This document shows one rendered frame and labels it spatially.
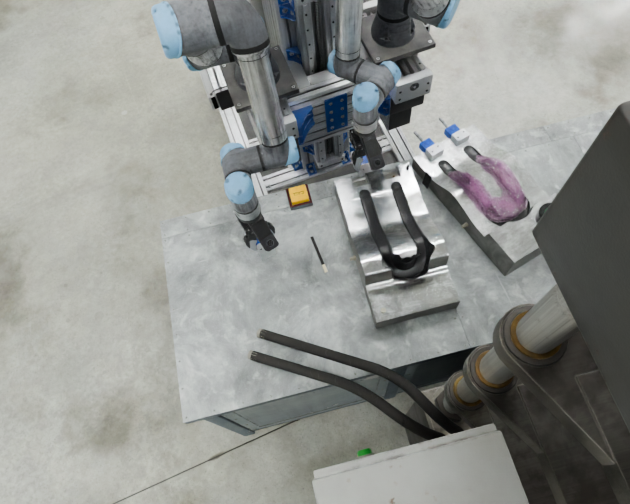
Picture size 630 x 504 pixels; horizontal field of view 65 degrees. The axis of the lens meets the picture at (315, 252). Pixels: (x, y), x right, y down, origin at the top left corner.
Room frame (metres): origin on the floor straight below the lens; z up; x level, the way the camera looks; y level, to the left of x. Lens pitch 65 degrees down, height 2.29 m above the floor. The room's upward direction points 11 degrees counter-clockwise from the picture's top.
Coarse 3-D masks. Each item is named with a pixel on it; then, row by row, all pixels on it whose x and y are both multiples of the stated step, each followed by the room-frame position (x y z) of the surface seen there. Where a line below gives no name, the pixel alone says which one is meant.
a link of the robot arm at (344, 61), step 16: (336, 0) 1.16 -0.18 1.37; (352, 0) 1.13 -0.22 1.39; (336, 16) 1.15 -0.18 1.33; (352, 16) 1.12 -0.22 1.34; (336, 32) 1.15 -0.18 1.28; (352, 32) 1.12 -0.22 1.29; (336, 48) 1.14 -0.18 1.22; (352, 48) 1.12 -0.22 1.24; (336, 64) 1.14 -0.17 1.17; (352, 64) 1.11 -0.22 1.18; (352, 80) 1.09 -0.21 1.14
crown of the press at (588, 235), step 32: (608, 128) 0.20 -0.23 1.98; (608, 160) 0.18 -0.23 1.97; (576, 192) 0.19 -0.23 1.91; (608, 192) 0.17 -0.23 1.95; (544, 224) 0.20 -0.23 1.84; (576, 224) 0.17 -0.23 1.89; (608, 224) 0.15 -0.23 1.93; (544, 256) 0.17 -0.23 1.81; (576, 256) 0.15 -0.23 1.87; (608, 256) 0.13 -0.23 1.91; (576, 288) 0.13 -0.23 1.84; (608, 288) 0.11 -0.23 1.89; (576, 320) 0.10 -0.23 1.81; (608, 320) 0.09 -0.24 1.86; (608, 352) 0.06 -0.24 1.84; (608, 384) 0.04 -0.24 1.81
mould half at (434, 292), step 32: (352, 192) 0.85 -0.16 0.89; (384, 192) 0.83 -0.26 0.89; (416, 192) 0.81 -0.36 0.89; (352, 224) 0.74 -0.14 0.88; (384, 224) 0.72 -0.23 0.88; (448, 256) 0.55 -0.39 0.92; (384, 288) 0.51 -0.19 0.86; (416, 288) 0.49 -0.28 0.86; (448, 288) 0.47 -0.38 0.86; (384, 320) 0.41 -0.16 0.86
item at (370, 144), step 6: (366, 138) 0.96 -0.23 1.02; (372, 138) 0.96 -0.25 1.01; (366, 144) 0.94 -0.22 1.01; (372, 144) 0.94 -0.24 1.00; (378, 144) 0.94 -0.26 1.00; (366, 150) 0.93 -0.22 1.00; (372, 150) 0.93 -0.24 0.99; (378, 150) 0.93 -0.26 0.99; (366, 156) 0.92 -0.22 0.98; (372, 156) 0.91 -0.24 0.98; (378, 156) 0.91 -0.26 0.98; (372, 162) 0.90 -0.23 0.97; (378, 162) 0.89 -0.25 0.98; (384, 162) 0.89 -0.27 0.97; (372, 168) 0.88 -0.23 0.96; (378, 168) 0.88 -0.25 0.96
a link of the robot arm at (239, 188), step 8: (232, 176) 0.78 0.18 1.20; (240, 176) 0.78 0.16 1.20; (248, 176) 0.78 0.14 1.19; (224, 184) 0.77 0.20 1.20; (232, 184) 0.76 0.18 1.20; (240, 184) 0.75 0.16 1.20; (248, 184) 0.75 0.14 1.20; (232, 192) 0.74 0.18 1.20; (240, 192) 0.73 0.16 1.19; (248, 192) 0.74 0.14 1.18; (232, 200) 0.73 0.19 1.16; (240, 200) 0.73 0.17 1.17; (248, 200) 0.73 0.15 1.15; (256, 200) 0.75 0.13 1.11; (240, 208) 0.73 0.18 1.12; (248, 208) 0.73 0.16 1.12
